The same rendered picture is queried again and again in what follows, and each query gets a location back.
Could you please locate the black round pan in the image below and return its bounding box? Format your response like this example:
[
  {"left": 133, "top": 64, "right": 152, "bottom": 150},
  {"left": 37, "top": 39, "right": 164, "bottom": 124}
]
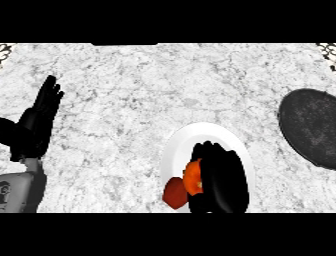
[{"left": 278, "top": 87, "right": 336, "bottom": 172}]

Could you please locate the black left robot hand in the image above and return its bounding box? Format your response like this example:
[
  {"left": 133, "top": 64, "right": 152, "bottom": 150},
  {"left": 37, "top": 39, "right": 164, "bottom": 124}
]
[{"left": 0, "top": 75, "right": 67, "bottom": 163}]

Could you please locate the orange squash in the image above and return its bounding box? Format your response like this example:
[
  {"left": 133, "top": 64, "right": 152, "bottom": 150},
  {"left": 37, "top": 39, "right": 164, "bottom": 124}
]
[{"left": 182, "top": 158, "right": 206, "bottom": 197}]

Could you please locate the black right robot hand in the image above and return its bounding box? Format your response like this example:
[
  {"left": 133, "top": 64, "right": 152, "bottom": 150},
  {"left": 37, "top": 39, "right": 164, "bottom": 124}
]
[{"left": 188, "top": 140, "right": 251, "bottom": 214}]

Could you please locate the red vegetable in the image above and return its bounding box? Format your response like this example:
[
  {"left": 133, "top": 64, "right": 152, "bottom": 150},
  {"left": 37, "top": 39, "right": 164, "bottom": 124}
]
[{"left": 163, "top": 176, "right": 191, "bottom": 210}]

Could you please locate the white plate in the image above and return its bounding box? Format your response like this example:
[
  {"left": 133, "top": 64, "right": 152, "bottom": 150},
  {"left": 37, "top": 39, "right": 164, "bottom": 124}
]
[{"left": 160, "top": 122, "right": 257, "bottom": 212}]

